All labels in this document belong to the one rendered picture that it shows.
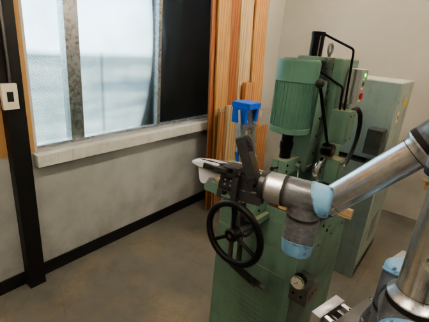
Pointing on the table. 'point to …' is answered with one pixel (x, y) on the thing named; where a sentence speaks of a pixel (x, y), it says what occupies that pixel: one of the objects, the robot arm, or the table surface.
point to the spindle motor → (294, 96)
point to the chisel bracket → (285, 164)
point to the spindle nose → (286, 146)
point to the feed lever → (328, 149)
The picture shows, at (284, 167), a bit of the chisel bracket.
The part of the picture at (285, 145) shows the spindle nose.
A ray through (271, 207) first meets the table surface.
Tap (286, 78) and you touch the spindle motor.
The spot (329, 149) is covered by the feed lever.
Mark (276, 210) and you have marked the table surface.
